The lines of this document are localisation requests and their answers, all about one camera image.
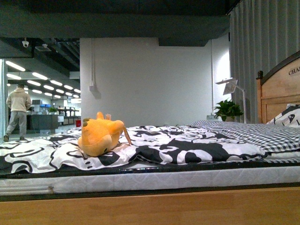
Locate checkered bed sheet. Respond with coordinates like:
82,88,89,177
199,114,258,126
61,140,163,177
188,120,300,152

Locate wooden bed frame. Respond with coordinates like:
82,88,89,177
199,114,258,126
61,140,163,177
0,187,300,225

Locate black white patterned pillow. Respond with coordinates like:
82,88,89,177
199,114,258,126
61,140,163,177
267,104,300,128

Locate white mattress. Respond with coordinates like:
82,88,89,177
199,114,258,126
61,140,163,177
0,160,300,199

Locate orange plush dinosaur toy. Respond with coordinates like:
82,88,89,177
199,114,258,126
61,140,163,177
78,112,131,157

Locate grey curtain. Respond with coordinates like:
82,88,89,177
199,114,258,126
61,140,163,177
230,0,300,123

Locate green potted plant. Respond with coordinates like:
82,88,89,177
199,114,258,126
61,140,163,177
214,99,244,121

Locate black and white patterned duvet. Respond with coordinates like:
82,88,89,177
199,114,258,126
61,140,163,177
0,126,265,175

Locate wooden headboard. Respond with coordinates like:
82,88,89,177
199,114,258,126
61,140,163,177
256,52,300,123

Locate white desk lamp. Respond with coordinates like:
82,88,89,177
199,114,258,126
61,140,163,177
215,78,247,124

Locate dark office counter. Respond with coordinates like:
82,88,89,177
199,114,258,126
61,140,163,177
27,114,59,134

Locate white wall junction box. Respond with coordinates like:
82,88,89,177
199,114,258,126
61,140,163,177
89,85,101,99

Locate person in beige hoodie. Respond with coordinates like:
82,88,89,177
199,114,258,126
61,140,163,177
3,83,32,142

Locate white security camera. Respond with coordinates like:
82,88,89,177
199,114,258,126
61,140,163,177
22,38,29,48

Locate red bin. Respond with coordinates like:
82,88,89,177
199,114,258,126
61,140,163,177
75,120,81,127

